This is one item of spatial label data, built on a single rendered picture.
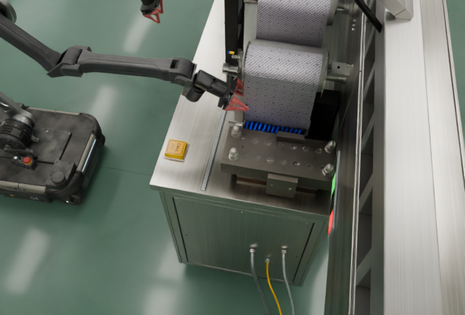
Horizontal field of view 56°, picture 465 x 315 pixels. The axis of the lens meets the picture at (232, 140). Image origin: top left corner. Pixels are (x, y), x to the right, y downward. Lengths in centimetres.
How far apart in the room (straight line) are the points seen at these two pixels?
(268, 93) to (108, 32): 231
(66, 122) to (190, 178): 130
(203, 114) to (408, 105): 105
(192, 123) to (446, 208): 104
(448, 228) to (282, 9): 87
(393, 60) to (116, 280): 190
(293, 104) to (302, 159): 19
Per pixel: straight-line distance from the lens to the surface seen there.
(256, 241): 186
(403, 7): 104
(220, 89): 146
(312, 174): 148
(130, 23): 365
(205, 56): 199
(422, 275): 71
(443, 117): 119
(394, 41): 99
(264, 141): 153
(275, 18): 155
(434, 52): 134
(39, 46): 160
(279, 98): 146
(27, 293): 259
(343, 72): 142
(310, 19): 154
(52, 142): 266
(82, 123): 271
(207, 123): 174
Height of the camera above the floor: 228
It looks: 55 degrees down
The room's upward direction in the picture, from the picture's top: straight up
